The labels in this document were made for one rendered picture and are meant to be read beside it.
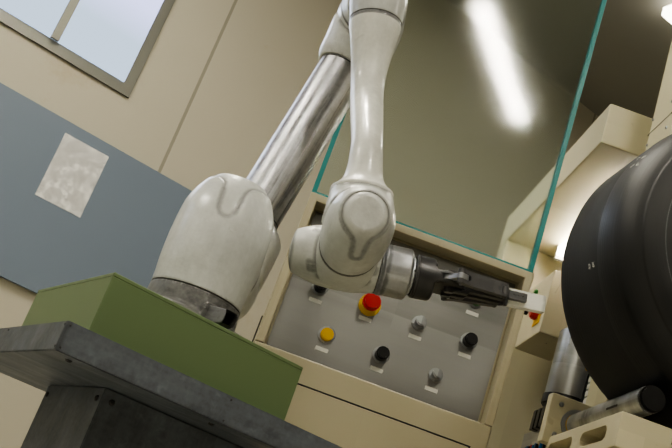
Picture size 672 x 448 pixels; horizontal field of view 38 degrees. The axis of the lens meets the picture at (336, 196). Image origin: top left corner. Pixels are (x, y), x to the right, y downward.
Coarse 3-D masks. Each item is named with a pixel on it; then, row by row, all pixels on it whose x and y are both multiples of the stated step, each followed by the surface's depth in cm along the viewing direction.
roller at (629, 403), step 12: (624, 396) 163; (636, 396) 158; (648, 396) 157; (660, 396) 157; (588, 408) 180; (600, 408) 172; (612, 408) 167; (624, 408) 162; (636, 408) 158; (648, 408) 156; (660, 408) 156; (576, 420) 183; (588, 420) 177
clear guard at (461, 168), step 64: (448, 0) 252; (512, 0) 255; (576, 0) 257; (448, 64) 246; (512, 64) 248; (576, 64) 251; (384, 128) 237; (448, 128) 240; (512, 128) 242; (320, 192) 229; (448, 192) 234; (512, 192) 236; (512, 256) 230
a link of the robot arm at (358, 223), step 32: (352, 32) 182; (384, 32) 180; (352, 64) 181; (384, 64) 180; (352, 96) 174; (352, 128) 164; (352, 160) 157; (352, 192) 147; (384, 192) 152; (352, 224) 145; (384, 224) 146; (352, 256) 150
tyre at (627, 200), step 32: (608, 192) 174; (640, 192) 165; (576, 224) 182; (608, 224) 167; (640, 224) 162; (576, 256) 176; (608, 256) 164; (640, 256) 160; (576, 288) 174; (608, 288) 164; (640, 288) 159; (576, 320) 175; (608, 320) 165; (640, 320) 158; (608, 352) 167; (640, 352) 159; (608, 384) 172; (640, 384) 164
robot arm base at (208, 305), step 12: (156, 288) 153; (168, 288) 152; (180, 288) 151; (192, 288) 151; (180, 300) 150; (192, 300) 150; (204, 300) 151; (216, 300) 152; (204, 312) 150; (216, 312) 148; (228, 312) 150; (228, 324) 150
